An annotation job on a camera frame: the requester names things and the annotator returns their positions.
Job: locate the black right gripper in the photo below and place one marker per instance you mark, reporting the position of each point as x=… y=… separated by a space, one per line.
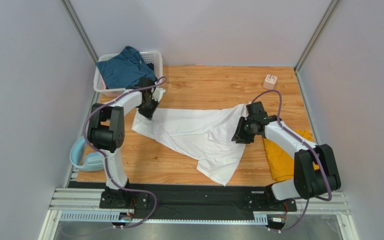
x=241 y=130

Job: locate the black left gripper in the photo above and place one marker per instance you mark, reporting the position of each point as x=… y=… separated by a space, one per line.
x=149 y=114

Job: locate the white t shirt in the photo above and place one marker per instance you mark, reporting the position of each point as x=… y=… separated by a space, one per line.
x=203 y=135

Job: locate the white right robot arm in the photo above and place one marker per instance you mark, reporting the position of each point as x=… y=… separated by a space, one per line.
x=315 y=170

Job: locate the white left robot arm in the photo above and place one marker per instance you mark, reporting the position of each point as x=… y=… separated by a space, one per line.
x=104 y=129

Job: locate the blue t shirt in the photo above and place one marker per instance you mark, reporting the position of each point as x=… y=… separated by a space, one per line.
x=125 y=69

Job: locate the folded yellow t shirt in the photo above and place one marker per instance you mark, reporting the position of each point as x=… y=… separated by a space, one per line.
x=281 y=164

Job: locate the small pink box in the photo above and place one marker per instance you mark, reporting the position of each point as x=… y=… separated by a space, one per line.
x=269 y=82

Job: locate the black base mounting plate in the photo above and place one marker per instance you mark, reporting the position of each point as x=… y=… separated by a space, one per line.
x=189 y=202

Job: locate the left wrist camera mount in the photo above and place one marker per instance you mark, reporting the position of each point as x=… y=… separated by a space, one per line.
x=158 y=93

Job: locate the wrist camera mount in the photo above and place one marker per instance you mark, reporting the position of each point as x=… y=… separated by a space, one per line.
x=158 y=93
x=256 y=109

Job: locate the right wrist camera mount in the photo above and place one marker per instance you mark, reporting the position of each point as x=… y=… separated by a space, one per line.
x=256 y=109

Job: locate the aluminium frame rail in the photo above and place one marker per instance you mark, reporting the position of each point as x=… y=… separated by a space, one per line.
x=83 y=204

